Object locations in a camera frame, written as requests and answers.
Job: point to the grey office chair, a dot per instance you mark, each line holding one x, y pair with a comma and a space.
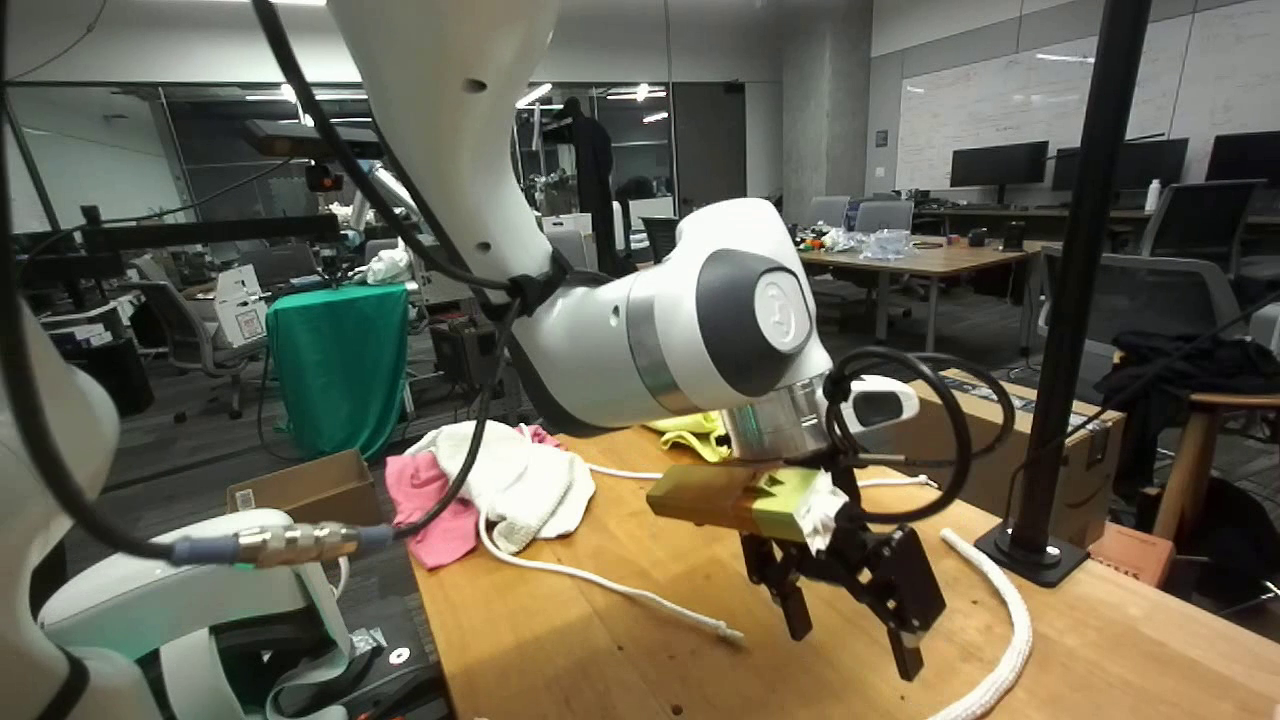
1160, 293

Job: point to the round wooden stool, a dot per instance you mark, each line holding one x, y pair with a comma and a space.
1205, 440

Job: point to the black mount bar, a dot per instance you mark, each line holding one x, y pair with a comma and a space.
200, 229

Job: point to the hot pink cloth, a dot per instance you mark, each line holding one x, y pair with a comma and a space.
426, 513

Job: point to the cardboard box with black tape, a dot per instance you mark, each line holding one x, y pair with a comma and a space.
1052, 453

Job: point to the white towel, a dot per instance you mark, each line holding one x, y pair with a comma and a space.
524, 484

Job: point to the small open cardboard box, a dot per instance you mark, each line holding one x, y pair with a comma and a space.
314, 496

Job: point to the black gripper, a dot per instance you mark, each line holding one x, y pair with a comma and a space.
853, 563

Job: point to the black pole stand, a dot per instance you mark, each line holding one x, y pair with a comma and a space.
1064, 265

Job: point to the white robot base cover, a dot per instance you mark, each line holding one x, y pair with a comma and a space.
200, 624

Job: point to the long wooden desk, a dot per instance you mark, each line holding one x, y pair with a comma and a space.
932, 260

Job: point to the black computer monitor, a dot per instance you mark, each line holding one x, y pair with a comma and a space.
998, 160
1247, 159
1120, 160

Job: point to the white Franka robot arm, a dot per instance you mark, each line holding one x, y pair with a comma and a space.
642, 332

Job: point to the yellow cloth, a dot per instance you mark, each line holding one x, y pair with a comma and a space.
692, 435

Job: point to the green cloth cover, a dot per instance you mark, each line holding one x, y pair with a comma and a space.
339, 365

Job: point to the reddish flat board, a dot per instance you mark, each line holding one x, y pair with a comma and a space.
1130, 552

